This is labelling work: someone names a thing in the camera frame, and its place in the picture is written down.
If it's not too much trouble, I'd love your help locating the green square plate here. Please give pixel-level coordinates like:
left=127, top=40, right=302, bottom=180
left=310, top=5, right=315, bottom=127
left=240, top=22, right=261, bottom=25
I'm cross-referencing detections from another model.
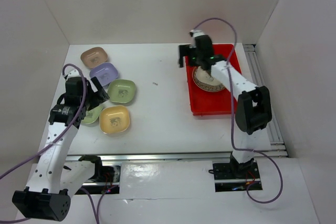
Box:
left=81, top=105, right=103, bottom=124
left=107, top=79, right=137, bottom=104

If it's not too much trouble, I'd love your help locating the purple square plate back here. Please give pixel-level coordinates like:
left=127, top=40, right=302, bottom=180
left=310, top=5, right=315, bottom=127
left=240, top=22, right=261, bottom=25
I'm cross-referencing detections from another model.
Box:
left=89, top=62, right=119, bottom=87

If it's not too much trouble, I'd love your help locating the round floral ceramic plate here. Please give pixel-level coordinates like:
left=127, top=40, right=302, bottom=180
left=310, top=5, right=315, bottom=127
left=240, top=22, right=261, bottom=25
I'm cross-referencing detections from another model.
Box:
left=192, top=67, right=226, bottom=92

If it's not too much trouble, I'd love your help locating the yellow square plate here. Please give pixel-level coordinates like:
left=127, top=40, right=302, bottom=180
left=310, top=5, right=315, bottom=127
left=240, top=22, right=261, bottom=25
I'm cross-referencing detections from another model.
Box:
left=99, top=105, right=130, bottom=134

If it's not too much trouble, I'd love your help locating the pink square panda plate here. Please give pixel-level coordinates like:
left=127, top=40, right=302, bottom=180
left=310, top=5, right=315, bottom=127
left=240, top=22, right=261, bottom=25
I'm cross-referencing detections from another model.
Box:
left=80, top=47, right=108, bottom=69

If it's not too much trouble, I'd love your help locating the beige square panda plate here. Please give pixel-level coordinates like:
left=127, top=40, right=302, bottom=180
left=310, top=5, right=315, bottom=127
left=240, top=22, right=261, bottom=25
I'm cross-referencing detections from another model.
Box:
left=196, top=67, right=222, bottom=86

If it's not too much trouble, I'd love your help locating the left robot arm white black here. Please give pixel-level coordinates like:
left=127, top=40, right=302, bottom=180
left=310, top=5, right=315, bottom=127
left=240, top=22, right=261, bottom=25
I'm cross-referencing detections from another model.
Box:
left=12, top=77, right=109, bottom=221

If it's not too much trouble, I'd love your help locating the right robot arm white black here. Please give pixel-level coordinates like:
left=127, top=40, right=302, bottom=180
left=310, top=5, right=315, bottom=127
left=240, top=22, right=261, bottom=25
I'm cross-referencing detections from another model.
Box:
left=179, top=29, right=272, bottom=178

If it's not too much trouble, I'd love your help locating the red plastic bin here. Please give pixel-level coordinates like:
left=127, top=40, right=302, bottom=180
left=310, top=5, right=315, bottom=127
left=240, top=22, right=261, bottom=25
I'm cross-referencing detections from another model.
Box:
left=178, top=45, right=231, bottom=116

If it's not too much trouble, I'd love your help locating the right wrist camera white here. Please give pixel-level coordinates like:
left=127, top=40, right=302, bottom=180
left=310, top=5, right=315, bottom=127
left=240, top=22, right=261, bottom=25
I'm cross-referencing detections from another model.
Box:
left=189, top=30, right=207, bottom=40

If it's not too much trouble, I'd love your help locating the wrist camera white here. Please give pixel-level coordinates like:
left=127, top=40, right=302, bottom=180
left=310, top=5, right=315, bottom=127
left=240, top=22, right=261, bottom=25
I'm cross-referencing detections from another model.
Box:
left=189, top=30, right=207, bottom=40
left=64, top=69, right=81, bottom=80

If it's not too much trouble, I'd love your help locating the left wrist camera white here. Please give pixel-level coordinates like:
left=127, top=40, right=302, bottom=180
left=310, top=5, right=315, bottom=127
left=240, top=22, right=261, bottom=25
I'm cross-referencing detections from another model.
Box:
left=64, top=69, right=81, bottom=80

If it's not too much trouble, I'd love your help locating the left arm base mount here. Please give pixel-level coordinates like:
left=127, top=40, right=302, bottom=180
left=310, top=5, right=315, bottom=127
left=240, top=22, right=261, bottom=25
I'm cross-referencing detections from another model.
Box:
left=82, top=165, right=121, bottom=195

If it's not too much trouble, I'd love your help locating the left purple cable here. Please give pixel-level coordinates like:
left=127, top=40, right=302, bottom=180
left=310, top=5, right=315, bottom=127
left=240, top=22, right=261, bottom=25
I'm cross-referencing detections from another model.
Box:
left=0, top=63, right=120, bottom=224

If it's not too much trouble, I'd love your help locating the purple cable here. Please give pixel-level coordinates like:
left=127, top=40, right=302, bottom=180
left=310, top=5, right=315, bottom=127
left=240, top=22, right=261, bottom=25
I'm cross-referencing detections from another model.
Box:
left=191, top=18, right=284, bottom=204
left=0, top=63, right=120, bottom=224

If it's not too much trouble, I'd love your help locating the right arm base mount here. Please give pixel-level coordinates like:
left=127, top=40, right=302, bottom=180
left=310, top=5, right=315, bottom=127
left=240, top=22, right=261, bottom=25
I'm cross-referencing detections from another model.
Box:
left=208, top=162, right=263, bottom=192

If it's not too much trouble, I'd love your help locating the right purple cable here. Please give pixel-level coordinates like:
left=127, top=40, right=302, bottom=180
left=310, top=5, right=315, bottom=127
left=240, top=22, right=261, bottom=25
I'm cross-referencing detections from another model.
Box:
left=191, top=18, right=284, bottom=204

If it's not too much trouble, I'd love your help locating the aluminium rail right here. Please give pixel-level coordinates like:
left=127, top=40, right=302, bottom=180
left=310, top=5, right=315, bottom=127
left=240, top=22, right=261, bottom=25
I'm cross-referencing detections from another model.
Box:
left=243, top=44, right=288, bottom=157

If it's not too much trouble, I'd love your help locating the aluminium rail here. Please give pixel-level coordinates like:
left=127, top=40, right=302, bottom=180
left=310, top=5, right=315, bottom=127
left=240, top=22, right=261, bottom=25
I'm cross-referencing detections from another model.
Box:
left=243, top=44, right=288, bottom=157
left=66, top=149, right=288, bottom=162

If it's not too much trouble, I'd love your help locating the aluminium rail front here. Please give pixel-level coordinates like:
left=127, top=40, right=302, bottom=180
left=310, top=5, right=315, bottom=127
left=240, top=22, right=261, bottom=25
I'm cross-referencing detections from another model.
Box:
left=66, top=149, right=288, bottom=162

